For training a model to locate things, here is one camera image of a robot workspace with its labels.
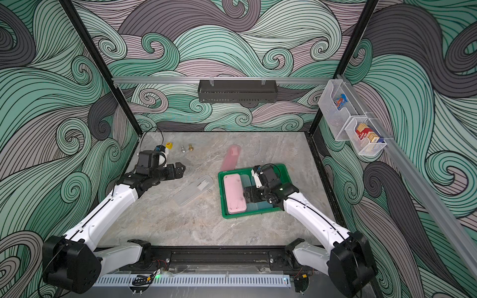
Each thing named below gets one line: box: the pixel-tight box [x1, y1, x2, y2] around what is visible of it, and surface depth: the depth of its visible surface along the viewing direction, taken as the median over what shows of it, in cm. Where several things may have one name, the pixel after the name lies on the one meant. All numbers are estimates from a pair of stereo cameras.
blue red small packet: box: [334, 93, 348, 110], surface depth 85 cm
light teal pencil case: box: [245, 200, 274, 212], surface depth 88 cm
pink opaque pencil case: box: [223, 173, 248, 215], surface depth 89 cm
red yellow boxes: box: [355, 122, 386, 143], surface depth 67 cm
